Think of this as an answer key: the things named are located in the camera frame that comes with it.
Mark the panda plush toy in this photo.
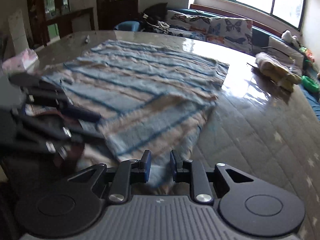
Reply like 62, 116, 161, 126
281, 30, 299, 43

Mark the large butterfly print pillow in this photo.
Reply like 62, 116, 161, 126
209, 17, 253, 54

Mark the white plastic bag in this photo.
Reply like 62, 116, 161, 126
2, 49, 39, 74

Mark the black bag pile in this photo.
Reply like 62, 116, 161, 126
141, 2, 170, 32

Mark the folded yellow cloth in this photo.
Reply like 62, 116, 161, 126
255, 52, 302, 92

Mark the blue striped towel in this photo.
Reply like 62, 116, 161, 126
24, 39, 230, 195

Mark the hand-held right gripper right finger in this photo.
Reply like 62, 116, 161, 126
170, 150, 256, 203

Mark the green bowl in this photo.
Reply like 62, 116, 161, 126
301, 75, 320, 93

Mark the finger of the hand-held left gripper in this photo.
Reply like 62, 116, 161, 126
9, 72, 102, 122
12, 115, 104, 158

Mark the dark wooden door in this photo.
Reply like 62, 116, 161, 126
96, 0, 139, 30

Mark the long butterfly print pillow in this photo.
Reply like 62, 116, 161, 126
166, 11, 212, 34

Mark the dark wooden display shelf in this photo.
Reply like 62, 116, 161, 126
26, 0, 70, 46

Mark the plain white pillow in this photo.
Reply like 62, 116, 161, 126
269, 36, 304, 63

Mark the flat butterfly print cushion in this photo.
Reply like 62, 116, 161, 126
170, 26, 208, 42

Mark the black cable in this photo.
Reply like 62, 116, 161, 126
261, 46, 293, 58

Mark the orange green toy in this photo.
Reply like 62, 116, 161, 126
300, 46, 315, 63

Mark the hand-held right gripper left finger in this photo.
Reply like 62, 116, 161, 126
67, 150, 152, 203

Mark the grey quilted star table cover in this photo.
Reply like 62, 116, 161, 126
0, 29, 320, 240

